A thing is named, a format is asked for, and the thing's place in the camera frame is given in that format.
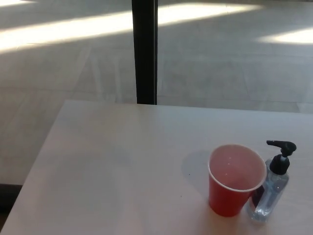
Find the clear pump soap bottle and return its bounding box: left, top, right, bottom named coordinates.
left=248, top=140, right=297, bottom=223

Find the black vertical post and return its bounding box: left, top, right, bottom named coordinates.
left=131, top=0, right=158, bottom=106

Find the red plastic cup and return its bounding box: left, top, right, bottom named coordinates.
left=207, top=144, right=268, bottom=217

